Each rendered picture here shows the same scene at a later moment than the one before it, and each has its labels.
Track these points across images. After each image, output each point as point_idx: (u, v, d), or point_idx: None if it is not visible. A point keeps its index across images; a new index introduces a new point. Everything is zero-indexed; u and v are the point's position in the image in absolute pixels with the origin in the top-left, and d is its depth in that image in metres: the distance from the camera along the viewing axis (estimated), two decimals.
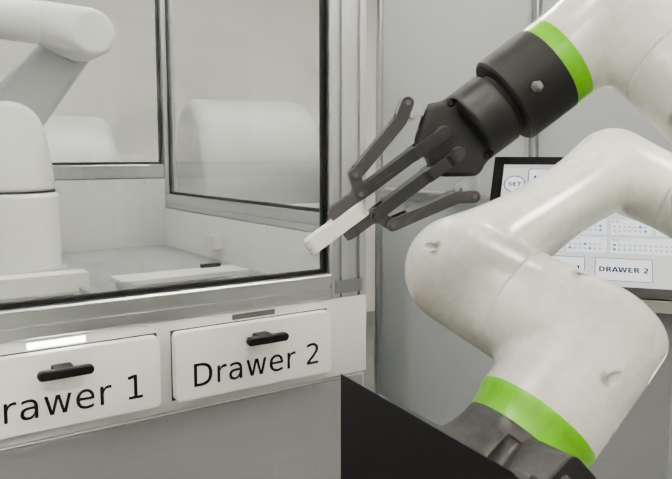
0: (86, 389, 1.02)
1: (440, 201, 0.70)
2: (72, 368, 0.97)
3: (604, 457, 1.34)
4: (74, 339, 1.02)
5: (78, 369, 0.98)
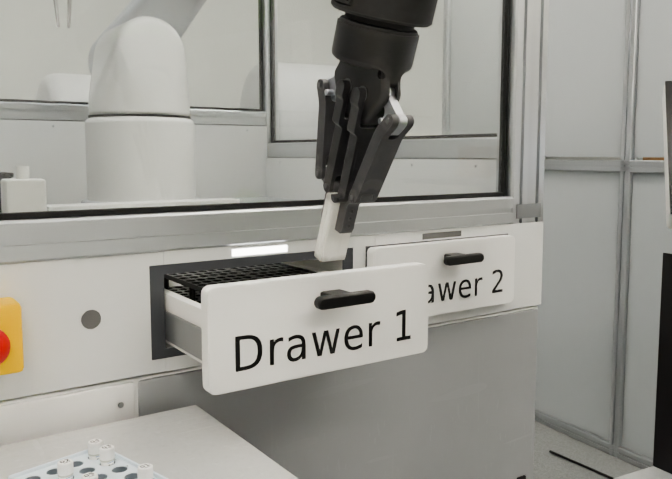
0: (355, 325, 0.80)
1: None
2: (354, 294, 0.76)
3: None
4: (276, 248, 0.92)
5: (360, 296, 0.76)
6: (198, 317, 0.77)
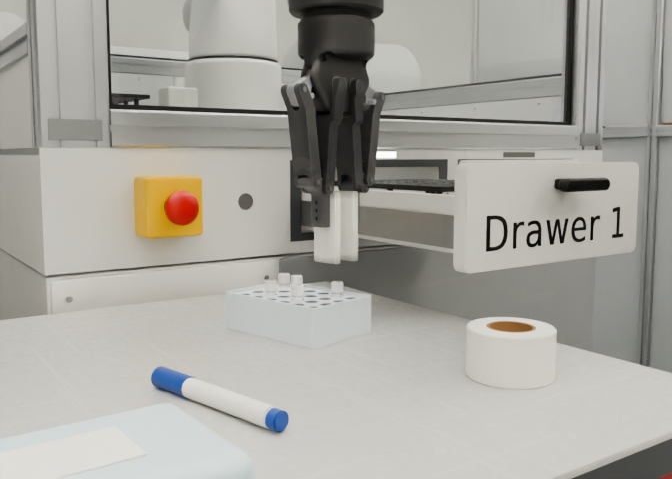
0: (580, 217, 0.80)
1: (373, 127, 0.72)
2: (594, 179, 0.75)
3: None
4: (387, 154, 1.07)
5: (598, 181, 0.76)
6: (433, 204, 0.77)
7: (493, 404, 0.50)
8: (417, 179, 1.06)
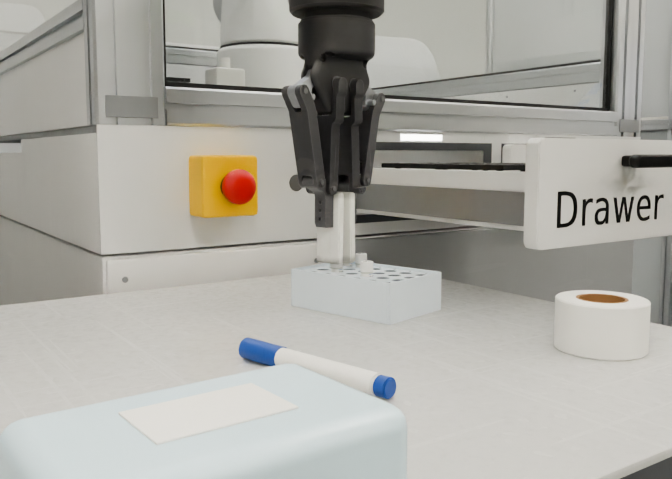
0: (645, 195, 0.79)
1: (372, 128, 0.72)
2: (663, 155, 0.74)
3: None
4: (434, 137, 1.05)
5: (667, 157, 0.75)
6: (499, 181, 0.75)
7: (595, 374, 0.49)
8: None
